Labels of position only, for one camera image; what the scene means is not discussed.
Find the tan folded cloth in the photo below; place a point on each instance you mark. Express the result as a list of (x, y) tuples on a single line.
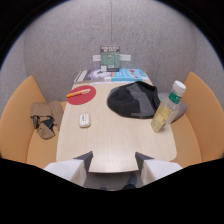
[(45, 118)]

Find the small white oval case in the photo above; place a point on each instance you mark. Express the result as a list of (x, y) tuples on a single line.
[(84, 120)]

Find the black and grey knit hat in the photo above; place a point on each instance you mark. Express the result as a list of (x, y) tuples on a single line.
[(134, 99)]

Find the green and white sign stand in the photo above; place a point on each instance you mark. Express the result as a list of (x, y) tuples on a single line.
[(110, 58)]

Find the orange bench seat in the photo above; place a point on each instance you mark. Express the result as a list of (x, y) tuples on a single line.
[(20, 126)]

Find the black and white magazine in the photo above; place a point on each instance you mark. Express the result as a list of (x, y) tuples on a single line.
[(92, 76)]

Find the clear bottle with white cap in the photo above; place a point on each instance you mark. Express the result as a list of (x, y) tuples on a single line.
[(167, 108)]

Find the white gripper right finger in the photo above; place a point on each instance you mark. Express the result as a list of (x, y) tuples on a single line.
[(154, 168)]

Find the orange marker pen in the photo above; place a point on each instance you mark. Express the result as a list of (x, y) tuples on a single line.
[(78, 93)]

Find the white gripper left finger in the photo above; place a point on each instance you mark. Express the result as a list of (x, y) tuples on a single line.
[(74, 166)]

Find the round red mat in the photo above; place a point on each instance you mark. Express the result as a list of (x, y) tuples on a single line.
[(81, 94)]

